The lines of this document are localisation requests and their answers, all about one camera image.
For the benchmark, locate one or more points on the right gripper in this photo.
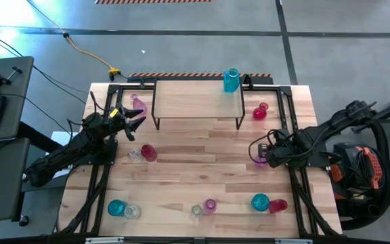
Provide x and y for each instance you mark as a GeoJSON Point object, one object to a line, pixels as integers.
{"type": "Point", "coordinates": [281, 152]}

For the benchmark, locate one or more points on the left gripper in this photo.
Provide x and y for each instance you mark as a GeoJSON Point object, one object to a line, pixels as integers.
{"type": "Point", "coordinates": [118, 122]}

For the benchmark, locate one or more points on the purple ribbed glass bottle vase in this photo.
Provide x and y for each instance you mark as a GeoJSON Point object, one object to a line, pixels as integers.
{"type": "Point", "coordinates": [260, 162]}

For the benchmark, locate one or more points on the clear round swirl glass vase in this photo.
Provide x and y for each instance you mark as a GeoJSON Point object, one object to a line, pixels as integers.
{"type": "Point", "coordinates": [135, 155]}

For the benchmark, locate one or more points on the red ribbed glass bottle vase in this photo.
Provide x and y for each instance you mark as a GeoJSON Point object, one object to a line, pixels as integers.
{"type": "Point", "coordinates": [149, 152]}

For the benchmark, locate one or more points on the small teal glass vase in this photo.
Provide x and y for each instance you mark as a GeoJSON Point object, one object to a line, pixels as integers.
{"type": "Point", "coordinates": [260, 202]}

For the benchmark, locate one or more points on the large teal textured glass jar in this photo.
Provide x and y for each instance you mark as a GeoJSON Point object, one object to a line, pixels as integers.
{"type": "Point", "coordinates": [231, 83]}

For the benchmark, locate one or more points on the purple twisted glass vase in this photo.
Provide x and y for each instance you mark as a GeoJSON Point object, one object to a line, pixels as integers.
{"type": "Point", "coordinates": [210, 205]}

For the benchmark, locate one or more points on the teal glass bottle vase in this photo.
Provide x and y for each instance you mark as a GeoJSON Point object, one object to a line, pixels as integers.
{"type": "Point", "coordinates": [116, 207]}

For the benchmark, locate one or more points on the clear ribbed glass jar vase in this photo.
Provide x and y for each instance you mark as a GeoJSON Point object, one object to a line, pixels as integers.
{"type": "Point", "coordinates": [132, 211]}

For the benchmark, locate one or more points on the tall clear twisted glass vase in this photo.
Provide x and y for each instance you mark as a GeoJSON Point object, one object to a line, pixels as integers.
{"type": "Point", "coordinates": [196, 211]}

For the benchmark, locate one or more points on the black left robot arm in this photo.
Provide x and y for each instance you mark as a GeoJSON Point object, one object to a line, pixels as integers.
{"type": "Point", "coordinates": [66, 152]}

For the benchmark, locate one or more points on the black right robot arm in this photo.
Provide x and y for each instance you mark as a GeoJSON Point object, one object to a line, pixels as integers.
{"type": "Point", "coordinates": [330, 127]}

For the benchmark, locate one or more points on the purple faceted cone glass vase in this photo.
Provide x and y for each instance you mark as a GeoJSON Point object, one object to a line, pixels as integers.
{"type": "Point", "coordinates": [140, 105]}

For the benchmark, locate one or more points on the yellow label tag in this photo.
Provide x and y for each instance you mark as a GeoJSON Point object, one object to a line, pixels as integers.
{"type": "Point", "coordinates": [113, 112]}

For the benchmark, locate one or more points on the red bulb-shaped glass vase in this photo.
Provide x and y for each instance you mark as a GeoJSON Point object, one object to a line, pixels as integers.
{"type": "Point", "coordinates": [259, 112]}

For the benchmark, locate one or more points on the white paper sheet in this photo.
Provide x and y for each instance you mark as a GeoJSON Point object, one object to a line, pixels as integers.
{"type": "Point", "coordinates": [59, 137]}

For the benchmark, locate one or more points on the orange black device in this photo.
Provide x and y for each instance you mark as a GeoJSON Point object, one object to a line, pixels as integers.
{"type": "Point", "coordinates": [372, 166]}

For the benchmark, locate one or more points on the grey side desk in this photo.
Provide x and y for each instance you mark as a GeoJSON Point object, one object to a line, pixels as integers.
{"type": "Point", "coordinates": [5, 189]}
{"type": "Point", "coordinates": [19, 101]}

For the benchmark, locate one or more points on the black caster wheel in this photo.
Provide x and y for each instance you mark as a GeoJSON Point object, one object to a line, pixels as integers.
{"type": "Point", "coordinates": [23, 221]}

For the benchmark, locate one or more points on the black metal rig frame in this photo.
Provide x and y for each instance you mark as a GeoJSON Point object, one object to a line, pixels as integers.
{"type": "Point", "coordinates": [285, 91]}

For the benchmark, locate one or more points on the wooden shelf black metal frame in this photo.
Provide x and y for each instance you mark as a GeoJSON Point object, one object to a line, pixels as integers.
{"type": "Point", "coordinates": [195, 101]}

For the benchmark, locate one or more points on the silver table bracket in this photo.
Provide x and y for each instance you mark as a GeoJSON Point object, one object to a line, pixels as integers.
{"type": "Point", "coordinates": [104, 240]}
{"type": "Point", "coordinates": [293, 241]}

